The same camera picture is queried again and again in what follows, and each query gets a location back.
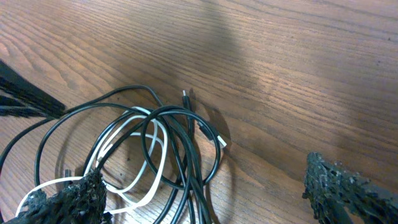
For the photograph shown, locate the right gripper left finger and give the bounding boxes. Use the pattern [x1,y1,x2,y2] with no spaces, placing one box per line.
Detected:
[7,169,112,224]

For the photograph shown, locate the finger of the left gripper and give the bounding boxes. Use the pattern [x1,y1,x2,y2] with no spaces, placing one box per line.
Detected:
[1,61,66,118]

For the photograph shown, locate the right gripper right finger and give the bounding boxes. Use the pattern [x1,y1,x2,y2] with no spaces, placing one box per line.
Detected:
[302,152,397,223]

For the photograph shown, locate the white cable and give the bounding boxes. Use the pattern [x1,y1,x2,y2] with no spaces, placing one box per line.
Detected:
[14,106,169,218]

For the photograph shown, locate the black cable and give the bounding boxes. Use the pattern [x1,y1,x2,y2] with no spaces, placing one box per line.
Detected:
[0,85,228,224]

